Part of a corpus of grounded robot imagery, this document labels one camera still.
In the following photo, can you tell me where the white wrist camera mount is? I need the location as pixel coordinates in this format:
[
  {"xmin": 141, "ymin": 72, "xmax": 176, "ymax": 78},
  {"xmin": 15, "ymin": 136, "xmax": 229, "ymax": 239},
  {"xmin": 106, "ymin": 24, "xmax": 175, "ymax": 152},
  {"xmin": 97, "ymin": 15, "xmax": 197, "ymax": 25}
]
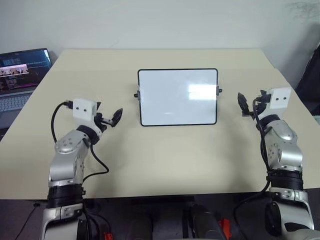
[
  {"xmin": 72, "ymin": 98, "xmax": 104, "ymax": 138},
  {"xmin": 259, "ymin": 87, "xmax": 292, "ymax": 121}
]

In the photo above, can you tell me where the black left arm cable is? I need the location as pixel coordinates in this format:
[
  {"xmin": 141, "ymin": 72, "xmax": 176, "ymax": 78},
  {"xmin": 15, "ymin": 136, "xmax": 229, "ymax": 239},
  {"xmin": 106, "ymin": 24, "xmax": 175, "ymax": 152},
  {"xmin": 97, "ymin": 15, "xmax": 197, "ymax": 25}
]
[{"xmin": 50, "ymin": 99, "xmax": 110, "ymax": 183}]

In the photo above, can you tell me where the dark rounded shape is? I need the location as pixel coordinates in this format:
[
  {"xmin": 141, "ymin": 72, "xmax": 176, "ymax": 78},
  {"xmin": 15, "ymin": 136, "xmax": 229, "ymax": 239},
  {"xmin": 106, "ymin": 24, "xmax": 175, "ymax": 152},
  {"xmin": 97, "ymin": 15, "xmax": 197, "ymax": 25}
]
[{"xmin": 187, "ymin": 203, "xmax": 221, "ymax": 240}]

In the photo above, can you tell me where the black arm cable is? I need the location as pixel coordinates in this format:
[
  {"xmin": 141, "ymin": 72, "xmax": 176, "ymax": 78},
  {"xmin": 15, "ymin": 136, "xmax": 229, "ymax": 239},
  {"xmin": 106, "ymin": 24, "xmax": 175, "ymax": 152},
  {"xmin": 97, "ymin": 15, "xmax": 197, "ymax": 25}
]
[
  {"xmin": 233, "ymin": 90, "xmax": 273, "ymax": 228},
  {"xmin": 50, "ymin": 99, "xmax": 110, "ymax": 183}
]

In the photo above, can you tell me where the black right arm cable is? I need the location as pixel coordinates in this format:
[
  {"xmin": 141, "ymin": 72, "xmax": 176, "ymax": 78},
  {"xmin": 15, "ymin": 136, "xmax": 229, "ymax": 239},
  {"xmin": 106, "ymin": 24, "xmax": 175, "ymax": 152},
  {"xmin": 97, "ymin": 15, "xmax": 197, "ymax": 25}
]
[{"xmin": 233, "ymin": 90, "xmax": 273, "ymax": 228}]

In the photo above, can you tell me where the small red object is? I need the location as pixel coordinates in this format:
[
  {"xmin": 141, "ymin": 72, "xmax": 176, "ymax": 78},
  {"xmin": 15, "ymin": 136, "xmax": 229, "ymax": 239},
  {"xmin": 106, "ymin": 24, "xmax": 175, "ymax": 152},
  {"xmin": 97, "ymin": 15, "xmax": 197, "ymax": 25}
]
[{"xmin": 217, "ymin": 218, "xmax": 231, "ymax": 234}]

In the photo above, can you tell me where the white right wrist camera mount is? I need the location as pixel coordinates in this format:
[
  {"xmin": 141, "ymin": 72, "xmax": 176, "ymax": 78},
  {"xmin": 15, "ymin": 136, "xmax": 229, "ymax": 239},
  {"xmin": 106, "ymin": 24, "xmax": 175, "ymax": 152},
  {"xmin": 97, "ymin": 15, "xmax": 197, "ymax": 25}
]
[{"xmin": 259, "ymin": 87, "xmax": 292, "ymax": 121}]

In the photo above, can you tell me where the open grey laptop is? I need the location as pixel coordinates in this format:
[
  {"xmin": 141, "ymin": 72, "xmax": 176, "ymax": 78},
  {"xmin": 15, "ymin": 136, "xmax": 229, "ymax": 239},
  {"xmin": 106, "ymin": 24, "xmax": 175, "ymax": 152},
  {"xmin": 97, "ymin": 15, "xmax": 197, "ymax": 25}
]
[{"xmin": 0, "ymin": 47, "xmax": 53, "ymax": 131}]

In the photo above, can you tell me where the black table frame bar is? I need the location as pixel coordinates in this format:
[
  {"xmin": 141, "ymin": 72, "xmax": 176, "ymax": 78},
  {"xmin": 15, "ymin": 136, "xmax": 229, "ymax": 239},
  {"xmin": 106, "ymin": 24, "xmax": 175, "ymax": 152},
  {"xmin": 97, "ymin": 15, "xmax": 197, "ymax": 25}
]
[{"xmin": 130, "ymin": 195, "xmax": 196, "ymax": 205}]

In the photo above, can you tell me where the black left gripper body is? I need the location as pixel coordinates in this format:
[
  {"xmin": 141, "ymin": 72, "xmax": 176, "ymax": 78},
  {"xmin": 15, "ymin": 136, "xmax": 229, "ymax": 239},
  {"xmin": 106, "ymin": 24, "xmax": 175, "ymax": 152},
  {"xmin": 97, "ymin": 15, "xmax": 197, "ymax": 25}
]
[{"xmin": 93, "ymin": 112, "xmax": 113, "ymax": 134}]

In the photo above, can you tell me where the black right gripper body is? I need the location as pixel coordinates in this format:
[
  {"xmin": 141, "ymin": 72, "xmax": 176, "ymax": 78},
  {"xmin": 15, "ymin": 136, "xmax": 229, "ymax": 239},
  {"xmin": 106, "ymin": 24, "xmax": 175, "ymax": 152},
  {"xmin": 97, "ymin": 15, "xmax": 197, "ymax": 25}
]
[{"xmin": 241, "ymin": 100, "xmax": 270, "ymax": 122}]

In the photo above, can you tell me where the large black object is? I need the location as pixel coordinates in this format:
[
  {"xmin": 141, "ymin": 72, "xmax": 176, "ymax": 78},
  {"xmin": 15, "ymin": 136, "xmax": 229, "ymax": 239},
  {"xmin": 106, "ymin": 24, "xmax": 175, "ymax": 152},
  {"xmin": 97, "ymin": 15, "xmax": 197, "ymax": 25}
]
[{"xmin": 294, "ymin": 23, "xmax": 320, "ymax": 116}]

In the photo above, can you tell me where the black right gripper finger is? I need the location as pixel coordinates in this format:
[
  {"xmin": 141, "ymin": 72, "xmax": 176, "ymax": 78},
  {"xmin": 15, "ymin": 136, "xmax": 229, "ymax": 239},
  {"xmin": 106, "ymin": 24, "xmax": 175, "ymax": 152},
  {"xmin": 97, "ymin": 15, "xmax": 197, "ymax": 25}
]
[{"xmin": 237, "ymin": 92, "xmax": 251, "ymax": 115}]

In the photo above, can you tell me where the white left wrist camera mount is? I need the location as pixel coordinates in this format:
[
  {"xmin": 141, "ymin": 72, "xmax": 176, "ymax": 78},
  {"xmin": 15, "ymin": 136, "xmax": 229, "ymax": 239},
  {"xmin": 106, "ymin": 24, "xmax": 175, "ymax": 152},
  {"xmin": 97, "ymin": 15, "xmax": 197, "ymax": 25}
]
[{"xmin": 72, "ymin": 98, "xmax": 104, "ymax": 138}]

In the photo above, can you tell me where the black-framed small whiteboard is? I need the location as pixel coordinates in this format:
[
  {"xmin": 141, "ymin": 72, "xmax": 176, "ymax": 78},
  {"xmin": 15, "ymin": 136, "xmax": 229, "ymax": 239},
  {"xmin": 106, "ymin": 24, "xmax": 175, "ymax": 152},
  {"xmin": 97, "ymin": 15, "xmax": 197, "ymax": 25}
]
[{"xmin": 133, "ymin": 67, "xmax": 223, "ymax": 127}]

